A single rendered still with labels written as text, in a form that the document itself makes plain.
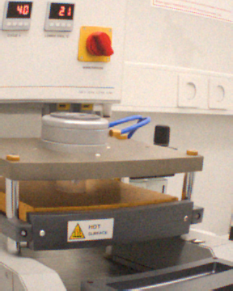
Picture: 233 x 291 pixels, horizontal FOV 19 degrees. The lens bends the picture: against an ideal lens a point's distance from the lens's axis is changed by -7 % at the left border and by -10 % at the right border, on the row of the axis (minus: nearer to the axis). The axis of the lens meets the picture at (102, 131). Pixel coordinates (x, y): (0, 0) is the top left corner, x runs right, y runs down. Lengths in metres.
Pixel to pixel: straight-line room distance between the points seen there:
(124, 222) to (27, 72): 0.28
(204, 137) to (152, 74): 0.26
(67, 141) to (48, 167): 0.09
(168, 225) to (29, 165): 0.20
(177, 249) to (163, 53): 0.74
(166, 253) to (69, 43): 0.33
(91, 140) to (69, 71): 0.19
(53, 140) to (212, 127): 0.88
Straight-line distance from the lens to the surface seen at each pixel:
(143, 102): 1.49
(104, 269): 0.99
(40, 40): 1.00
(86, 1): 1.05
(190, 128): 1.65
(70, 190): 0.89
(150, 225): 0.86
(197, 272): 0.81
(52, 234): 0.78
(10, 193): 0.77
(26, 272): 0.72
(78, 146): 0.86
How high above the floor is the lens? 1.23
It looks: 6 degrees down
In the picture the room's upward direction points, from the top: 4 degrees clockwise
